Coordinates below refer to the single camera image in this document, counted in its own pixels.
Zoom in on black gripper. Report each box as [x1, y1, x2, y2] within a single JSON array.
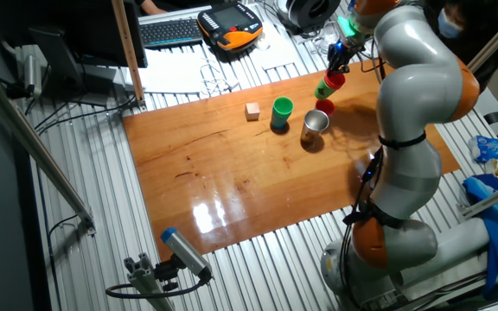
[[327, 39, 354, 75]]

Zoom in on red plastic cup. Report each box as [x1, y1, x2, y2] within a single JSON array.
[[315, 98, 336, 117], [322, 70, 347, 91]]

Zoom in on green plastic cup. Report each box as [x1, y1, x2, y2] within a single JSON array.
[[271, 96, 295, 117], [314, 75, 337, 101]]

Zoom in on clear drinking glass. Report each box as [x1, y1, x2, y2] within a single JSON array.
[[316, 20, 342, 56]]

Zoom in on black filament spool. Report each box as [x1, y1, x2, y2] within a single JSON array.
[[274, 0, 342, 34]]

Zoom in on stainless steel cup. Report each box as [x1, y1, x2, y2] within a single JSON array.
[[300, 109, 330, 145]]

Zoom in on white blank paper sheet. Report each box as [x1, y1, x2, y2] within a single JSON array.
[[248, 16, 309, 66]]

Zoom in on light wooden cube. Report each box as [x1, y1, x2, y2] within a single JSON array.
[[244, 102, 261, 122]]

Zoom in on orange and black teach pendant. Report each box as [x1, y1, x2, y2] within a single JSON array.
[[196, 1, 265, 54]]

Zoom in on masked person with dark hair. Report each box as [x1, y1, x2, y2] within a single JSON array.
[[425, 0, 498, 90]]

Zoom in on white printed paper sheet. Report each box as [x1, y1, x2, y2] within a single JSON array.
[[136, 45, 244, 101]]

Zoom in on varnished wooden board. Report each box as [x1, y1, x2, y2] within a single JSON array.
[[121, 62, 462, 263]]

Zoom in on black computer keyboard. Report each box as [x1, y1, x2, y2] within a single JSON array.
[[137, 5, 213, 49]]

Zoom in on blue tissue packet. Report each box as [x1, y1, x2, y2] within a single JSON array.
[[469, 136, 498, 164]]

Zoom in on person in dark sleeve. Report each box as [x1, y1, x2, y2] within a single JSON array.
[[139, 0, 166, 16]]

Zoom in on aluminium profile bar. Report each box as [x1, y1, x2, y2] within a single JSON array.
[[456, 177, 498, 219]]

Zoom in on white roll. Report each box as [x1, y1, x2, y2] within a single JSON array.
[[398, 217, 492, 289]]

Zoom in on black computer monitor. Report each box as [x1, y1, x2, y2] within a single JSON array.
[[0, 0, 149, 108]]

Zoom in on silver cylinder device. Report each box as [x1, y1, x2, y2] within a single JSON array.
[[22, 54, 44, 98]]

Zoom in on white charger with cable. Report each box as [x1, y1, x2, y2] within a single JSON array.
[[197, 54, 242, 98]]

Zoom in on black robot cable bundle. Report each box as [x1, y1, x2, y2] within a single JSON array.
[[337, 34, 405, 310]]

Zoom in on wooden frame beam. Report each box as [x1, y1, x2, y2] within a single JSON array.
[[467, 3, 498, 73]]

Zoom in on wooden frame post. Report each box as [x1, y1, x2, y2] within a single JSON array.
[[111, 0, 148, 110]]

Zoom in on silver camera with blue end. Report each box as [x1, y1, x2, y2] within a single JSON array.
[[160, 226, 214, 282]]

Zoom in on black table cables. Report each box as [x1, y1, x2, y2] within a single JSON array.
[[23, 92, 138, 136]]

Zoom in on aluminium profile camera stand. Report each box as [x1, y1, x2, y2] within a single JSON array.
[[123, 252, 176, 311]]

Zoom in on black camera cable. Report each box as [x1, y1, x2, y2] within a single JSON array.
[[105, 276, 210, 301]]

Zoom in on aluminium frame strut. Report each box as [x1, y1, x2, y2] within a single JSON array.
[[0, 60, 98, 237]]

